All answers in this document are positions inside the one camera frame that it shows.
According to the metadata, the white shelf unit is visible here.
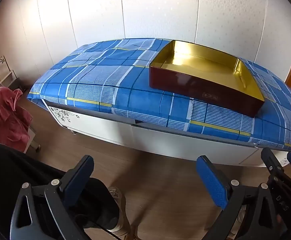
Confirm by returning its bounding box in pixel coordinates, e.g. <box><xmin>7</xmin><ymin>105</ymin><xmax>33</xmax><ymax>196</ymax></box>
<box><xmin>0</xmin><ymin>55</ymin><xmax>17</xmax><ymax>89</ymax></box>

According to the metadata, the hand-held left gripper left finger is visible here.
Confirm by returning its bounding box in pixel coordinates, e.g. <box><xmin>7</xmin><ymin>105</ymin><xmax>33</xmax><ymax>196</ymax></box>
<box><xmin>10</xmin><ymin>155</ymin><xmax>94</xmax><ymax>240</ymax></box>

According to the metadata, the light sneaker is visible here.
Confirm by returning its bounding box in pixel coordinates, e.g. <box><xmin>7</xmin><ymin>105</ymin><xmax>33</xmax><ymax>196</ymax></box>
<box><xmin>107</xmin><ymin>186</ymin><xmax>126</xmax><ymax>232</ymax></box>

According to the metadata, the white cabinet with floral print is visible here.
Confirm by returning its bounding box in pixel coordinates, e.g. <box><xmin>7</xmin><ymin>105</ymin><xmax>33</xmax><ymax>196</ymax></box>
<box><xmin>41</xmin><ymin>99</ymin><xmax>290</xmax><ymax>168</ymax></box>

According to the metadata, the red box with gold interior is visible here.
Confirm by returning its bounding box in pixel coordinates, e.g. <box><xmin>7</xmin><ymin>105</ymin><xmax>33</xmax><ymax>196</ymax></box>
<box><xmin>149</xmin><ymin>40</ymin><xmax>265</xmax><ymax>117</ymax></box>

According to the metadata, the person's black pants leg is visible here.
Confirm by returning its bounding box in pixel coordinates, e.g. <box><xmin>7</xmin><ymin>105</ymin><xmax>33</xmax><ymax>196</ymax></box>
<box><xmin>0</xmin><ymin>144</ymin><xmax>121</xmax><ymax>240</ymax></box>

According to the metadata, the blue plaid cloth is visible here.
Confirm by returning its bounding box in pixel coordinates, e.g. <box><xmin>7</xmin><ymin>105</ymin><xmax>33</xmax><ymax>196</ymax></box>
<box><xmin>27</xmin><ymin>38</ymin><xmax>291</xmax><ymax>153</ymax></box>

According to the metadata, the pink cloth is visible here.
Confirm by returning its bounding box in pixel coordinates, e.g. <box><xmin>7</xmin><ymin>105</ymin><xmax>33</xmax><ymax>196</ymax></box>
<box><xmin>0</xmin><ymin>86</ymin><xmax>33</xmax><ymax>147</ymax></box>

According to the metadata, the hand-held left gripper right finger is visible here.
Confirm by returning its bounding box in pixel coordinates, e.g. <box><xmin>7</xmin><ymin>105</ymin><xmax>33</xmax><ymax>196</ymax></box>
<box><xmin>196</xmin><ymin>155</ymin><xmax>277</xmax><ymax>240</ymax></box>

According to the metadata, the white rolling stand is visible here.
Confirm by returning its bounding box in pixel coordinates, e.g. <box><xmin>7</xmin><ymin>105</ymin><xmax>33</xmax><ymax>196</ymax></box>
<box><xmin>23</xmin><ymin>124</ymin><xmax>41</xmax><ymax>153</ymax></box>

